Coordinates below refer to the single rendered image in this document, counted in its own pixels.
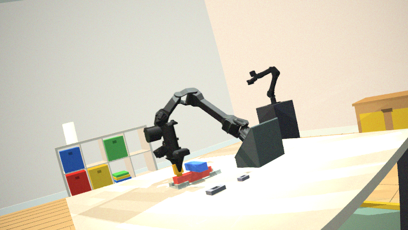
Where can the white rectangular frame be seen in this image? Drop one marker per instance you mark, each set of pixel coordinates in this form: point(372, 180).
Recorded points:
point(215, 189)

